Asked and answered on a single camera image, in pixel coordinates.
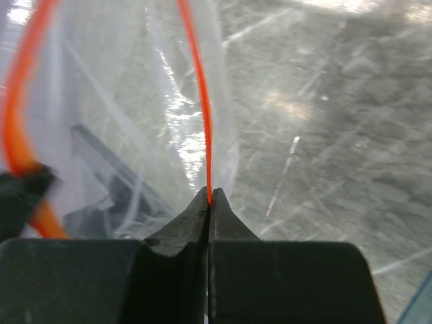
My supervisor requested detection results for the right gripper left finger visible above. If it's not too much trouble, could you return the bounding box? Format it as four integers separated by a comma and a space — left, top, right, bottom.
1, 189, 209, 323

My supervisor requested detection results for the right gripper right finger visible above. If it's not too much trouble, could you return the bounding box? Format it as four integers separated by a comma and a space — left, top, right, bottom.
208, 189, 386, 323

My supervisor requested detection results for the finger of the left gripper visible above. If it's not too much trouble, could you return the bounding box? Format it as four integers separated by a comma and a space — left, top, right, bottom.
1, 165, 61, 240

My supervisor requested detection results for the clear zip top bag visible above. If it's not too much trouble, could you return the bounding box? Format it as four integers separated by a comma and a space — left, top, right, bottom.
18, 1, 239, 239

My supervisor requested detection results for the teal plastic tray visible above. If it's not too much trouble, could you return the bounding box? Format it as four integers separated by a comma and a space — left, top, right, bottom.
397, 272, 432, 324

